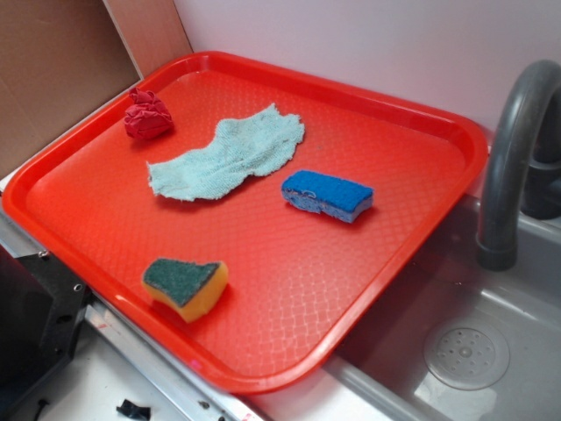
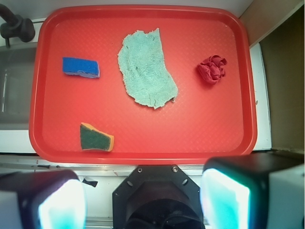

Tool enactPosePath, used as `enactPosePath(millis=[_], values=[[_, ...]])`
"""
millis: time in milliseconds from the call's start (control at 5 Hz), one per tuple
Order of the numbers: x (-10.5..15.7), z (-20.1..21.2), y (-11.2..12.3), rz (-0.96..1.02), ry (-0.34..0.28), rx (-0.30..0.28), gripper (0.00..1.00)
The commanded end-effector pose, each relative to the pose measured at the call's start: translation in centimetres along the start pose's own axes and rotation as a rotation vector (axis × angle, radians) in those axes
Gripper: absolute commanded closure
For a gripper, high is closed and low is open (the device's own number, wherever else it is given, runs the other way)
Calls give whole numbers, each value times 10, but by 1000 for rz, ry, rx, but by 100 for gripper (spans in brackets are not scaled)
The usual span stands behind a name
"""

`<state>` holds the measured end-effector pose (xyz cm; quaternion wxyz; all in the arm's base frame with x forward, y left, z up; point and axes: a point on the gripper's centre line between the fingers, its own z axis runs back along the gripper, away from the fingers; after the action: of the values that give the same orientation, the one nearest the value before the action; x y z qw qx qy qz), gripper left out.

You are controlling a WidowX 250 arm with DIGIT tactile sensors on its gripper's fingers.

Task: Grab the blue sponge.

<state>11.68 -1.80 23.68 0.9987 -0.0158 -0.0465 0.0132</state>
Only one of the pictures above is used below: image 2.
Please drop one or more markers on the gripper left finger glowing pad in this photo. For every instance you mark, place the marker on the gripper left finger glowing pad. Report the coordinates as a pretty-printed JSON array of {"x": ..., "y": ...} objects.
[{"x": 42, "y": 200}]

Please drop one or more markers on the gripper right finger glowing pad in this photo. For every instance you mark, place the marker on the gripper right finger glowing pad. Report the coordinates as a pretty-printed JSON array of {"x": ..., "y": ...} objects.
[{"x": 255, "y": 191}]

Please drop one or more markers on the green and orange sponge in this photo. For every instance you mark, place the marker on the green and orange sponge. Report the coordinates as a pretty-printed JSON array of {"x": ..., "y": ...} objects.
[{"x": 94, "y": 139}]

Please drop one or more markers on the blue sponge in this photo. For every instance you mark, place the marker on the blue sponge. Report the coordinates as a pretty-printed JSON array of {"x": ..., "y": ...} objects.
[{"x": 80, "y": 67}]

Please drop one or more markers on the red plastic tray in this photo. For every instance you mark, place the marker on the red plastic tray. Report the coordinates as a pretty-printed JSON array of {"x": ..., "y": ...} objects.
[{"x": 205, "y": 120}]

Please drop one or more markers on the crumpled red cloth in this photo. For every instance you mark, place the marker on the crumpled red cloth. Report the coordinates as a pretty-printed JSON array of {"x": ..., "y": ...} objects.
[{"x": 212, "y": 69}]

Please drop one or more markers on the metal sink basin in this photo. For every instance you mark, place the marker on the metal sink basin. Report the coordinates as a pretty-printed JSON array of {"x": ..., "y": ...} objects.
[{"x": 16, "y": 75}]

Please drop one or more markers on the light green terry cloth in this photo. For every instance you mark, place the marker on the light green terry cloth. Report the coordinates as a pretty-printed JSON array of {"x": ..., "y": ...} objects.
[{"x": 144, "y": 73}]

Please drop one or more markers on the dark faucet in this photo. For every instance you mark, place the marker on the dark faucet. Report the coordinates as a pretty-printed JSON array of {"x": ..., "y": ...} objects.
[{"x": 15, "y": 26}]

